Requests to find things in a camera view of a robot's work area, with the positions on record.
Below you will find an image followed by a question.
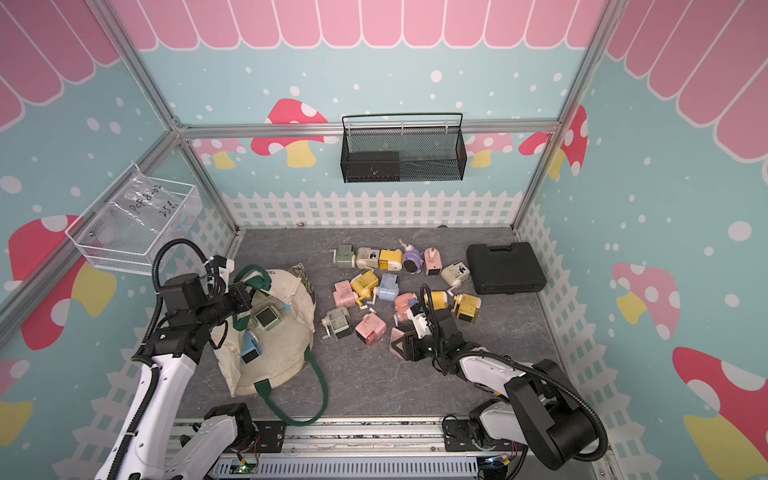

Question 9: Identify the pink red-drawer pencil sharpener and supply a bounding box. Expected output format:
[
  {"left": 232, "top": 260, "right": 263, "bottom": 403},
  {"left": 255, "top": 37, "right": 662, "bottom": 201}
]
[{"left": 389, "top": 327, "right": 409, "bottom": 361}]

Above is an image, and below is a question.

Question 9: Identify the light blue pencil sharpener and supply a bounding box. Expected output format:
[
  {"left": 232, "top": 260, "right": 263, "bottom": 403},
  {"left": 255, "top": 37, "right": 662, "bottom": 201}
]
[{"left": 241, "top": 332, "right": 262, "bottom": 364}]

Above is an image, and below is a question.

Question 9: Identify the yellow crank pencil sharpener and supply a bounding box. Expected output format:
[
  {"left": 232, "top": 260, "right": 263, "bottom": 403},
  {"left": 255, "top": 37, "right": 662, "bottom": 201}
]
[{"left": 350, "top": 270, "right": 379, "bottom": 309}]

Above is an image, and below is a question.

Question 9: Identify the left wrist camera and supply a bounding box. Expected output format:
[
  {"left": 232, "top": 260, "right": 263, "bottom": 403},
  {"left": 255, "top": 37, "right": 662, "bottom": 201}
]
[{"left": 205, "top": 255, "right": 235, "bottom": 285}]

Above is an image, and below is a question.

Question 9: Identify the clear wall bin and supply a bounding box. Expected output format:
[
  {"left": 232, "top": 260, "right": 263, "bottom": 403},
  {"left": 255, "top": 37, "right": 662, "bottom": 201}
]
[{"left": 65, "top": 165, "right": 202, "bottom": 276}]

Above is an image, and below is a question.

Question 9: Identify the pink clear-drawer pencil sharpener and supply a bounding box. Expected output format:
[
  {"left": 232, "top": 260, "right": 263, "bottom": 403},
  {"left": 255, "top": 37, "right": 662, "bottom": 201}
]
[{"left": 355, "top": 312, "right": 387, "bottom": 346}]

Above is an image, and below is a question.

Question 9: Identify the mint green pencil sharpener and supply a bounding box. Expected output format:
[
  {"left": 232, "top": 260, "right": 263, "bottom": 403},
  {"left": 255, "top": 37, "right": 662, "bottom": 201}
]
[{"left": 322, "top": 307, "right": 352, "bottom": 340}]

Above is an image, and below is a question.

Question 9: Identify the teal grey pencil sharpener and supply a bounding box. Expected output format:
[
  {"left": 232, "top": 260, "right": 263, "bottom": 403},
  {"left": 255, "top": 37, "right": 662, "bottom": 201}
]
[{"left": 251, "top": 304, "right": 284, "bottom": 331}]

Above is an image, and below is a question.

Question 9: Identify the pink boxy pencil sharpener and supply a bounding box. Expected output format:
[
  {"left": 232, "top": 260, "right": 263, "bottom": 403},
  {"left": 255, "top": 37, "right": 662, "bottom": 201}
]
[{"left": 333, "top": 280, "right": 358, "bottom": 308}]

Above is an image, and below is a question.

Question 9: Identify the cream canvas tote bag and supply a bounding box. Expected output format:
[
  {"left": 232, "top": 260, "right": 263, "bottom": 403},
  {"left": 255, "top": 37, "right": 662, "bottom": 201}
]
[{"left": 212, "top": 263, "right": 329, "bottom": 427}]

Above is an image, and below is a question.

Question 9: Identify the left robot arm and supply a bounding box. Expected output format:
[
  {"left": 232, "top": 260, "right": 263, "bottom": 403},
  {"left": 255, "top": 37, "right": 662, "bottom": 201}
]
[{"left": 96, "top": 238, "right": 257, "bottom": 479}]

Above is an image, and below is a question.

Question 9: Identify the black wire mesh basket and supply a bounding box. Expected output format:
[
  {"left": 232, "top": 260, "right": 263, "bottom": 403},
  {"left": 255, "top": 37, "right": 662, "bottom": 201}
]
[{"left": 340, "top": 112, "right": 468, "bottom": 183}]

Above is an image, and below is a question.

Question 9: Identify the yellow black pencil sharpener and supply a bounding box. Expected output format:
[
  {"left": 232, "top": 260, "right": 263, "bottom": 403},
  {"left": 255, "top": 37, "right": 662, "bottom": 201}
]
[{"left": 452, "top": 294, "right": 482, "bottom": 324}]

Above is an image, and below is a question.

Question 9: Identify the yellow white pencil sharpener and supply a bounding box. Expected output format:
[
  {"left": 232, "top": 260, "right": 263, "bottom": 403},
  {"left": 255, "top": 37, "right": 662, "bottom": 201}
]
[{"left": 427, "top": 291, "right": 451, "bottom": 310}]

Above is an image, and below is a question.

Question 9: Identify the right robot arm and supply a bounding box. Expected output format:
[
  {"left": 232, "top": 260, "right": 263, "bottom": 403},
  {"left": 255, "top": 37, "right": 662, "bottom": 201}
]
[{"left": 391, "top": 285, "right": 609, "bottom": 478}]

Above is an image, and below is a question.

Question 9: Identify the beige pencil sharpener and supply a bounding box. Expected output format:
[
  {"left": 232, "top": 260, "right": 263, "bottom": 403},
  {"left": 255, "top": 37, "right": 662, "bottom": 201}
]
[{"left": 355, "top": 247, "right": 381, "bottom": 270}]

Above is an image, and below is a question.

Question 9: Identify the black box in basket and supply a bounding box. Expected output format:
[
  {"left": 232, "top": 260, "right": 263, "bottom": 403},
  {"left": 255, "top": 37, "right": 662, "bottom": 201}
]
[{"left": 341, "top": 151, "right": 400, "bottom": 183}]

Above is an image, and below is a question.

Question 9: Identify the cream crank pencil sharpener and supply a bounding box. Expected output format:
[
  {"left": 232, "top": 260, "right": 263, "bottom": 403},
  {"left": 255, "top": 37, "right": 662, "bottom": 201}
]
[{"left": 440, "top": 261, "right": 471, "bottom": 290}]

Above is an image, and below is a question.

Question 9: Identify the purple pencil sharpener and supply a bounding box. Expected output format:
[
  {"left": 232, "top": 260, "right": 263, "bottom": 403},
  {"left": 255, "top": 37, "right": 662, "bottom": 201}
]
[{"left": 399, "top": 239, "right": 424, "bottom": 274}]

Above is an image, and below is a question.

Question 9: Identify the black plastic tool case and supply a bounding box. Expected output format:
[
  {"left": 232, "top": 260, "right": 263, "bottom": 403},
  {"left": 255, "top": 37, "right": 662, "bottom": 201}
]
[{"left": 466, "top": 242, "right": 547, "bottom": 295}]

